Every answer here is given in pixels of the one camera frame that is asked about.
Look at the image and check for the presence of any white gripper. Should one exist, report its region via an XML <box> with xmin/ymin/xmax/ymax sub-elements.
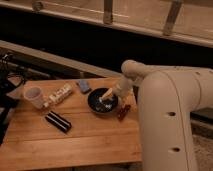
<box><xmin>101</xmin><ymin>76</ymin><xmax>133</xmax><ymax>100</ymax></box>

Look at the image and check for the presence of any black ceramic bowl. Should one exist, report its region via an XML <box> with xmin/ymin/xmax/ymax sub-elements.
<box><xmin>87</xmin><ymin>88</ymin><xmax>118</xmax><ymax>114</ymax></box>

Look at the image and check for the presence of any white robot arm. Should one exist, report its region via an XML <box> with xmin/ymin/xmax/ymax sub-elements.
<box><xmin>102</xmin><ymin>60</ymin><xmax>213</xmax><ymax>171</ymax></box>

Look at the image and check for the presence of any small red-brown object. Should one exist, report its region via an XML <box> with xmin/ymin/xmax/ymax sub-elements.
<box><xmin>117</xmin><ymin>105</ymin><xmax>131</xmax><ymax>121</ymax></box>

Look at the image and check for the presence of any blue sponge block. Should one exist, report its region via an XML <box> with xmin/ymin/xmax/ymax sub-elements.
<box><xmin>77</xmin><ymin>80</ymin><xmax>91</xmax><ymax>94</ymax></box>

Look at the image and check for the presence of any white rectangular box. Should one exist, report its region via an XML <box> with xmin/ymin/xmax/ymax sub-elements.
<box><xmin>44</xmin><ymin>83</ymin><xmax>72</xmax><ymax>108</ymax></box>

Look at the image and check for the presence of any black rectangular case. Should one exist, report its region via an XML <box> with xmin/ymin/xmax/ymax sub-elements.
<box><xmin>45</xmin><ymin>111</ymin><xmax>72</xmax><ymax>133</ymax></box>

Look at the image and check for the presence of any translucent plastic cup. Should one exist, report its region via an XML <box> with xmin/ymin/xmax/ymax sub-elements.
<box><xmin>23</xmin><ymin>87</ymin><xmax>44</xmax><ymax>109</ymax></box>

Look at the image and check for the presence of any black tripod stand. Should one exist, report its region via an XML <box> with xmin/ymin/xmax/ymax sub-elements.
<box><xmin>0</xmin><ymin>52</ymin><xmax>26</xmax><ymax>145</ymax></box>

